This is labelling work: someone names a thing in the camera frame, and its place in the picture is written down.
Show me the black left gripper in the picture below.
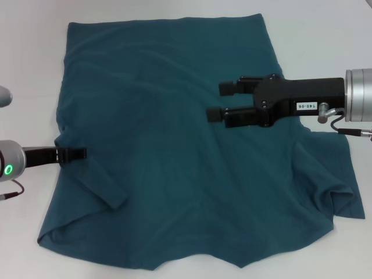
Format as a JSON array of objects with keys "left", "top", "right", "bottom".
[{"left": 24, "top": 147, "right": 88, "bottom": 169}]

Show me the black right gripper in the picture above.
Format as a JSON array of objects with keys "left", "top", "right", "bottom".
[{"left": 206, "top": 73, "right": 347, "bottom": 130}]

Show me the blue shirt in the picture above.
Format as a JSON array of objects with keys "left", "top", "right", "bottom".
[{"left": 37, "top": 12, "right": 366, "bottom": 262}]

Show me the silver right elbow connector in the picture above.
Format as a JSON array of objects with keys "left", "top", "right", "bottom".
[{"left": 317, "top": 102, "right": 347, "bottom": 124}]

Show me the dark left wrist cable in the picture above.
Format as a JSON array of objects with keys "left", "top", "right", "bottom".
[{"left": 0, "top": 179, "right": 26, "bottom": 202}]

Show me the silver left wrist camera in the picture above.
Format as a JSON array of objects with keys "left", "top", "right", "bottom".
[{"left": 0, "top": 85, "right": 14, "bottom": 109}]

